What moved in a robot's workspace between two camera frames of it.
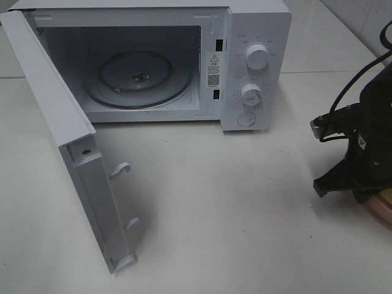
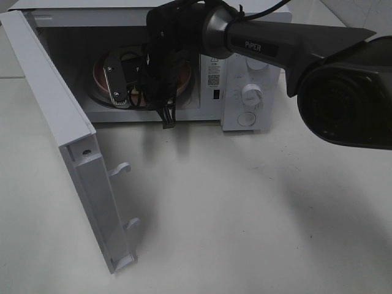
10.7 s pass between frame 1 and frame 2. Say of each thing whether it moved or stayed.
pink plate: moved
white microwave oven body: stayed
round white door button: stayed
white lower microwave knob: stayed
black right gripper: moved
